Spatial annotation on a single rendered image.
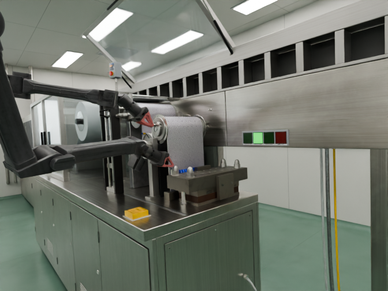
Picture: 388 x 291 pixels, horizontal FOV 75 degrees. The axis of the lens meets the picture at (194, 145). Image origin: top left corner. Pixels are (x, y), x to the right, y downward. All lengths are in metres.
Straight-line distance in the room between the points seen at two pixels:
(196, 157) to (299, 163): 2.59
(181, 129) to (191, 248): 0.57
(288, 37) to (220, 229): 0.88
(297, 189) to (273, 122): 2.72
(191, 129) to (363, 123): 0.75
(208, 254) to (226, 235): 0.12
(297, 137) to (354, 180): 2.46
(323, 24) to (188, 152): 0.80
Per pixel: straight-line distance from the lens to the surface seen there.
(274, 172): 4.00
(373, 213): 1.28
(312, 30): 1.19
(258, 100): 1.26
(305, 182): 3.80
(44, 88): 1.27
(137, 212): 1.05
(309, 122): 1.13
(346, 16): 1.16
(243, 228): 1.30
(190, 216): 1.03
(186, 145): 1.31
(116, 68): 1.81
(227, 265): 1.28
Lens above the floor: 1.23
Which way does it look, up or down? 3 degrees down
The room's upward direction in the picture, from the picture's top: 3 degrees counter-clockwise
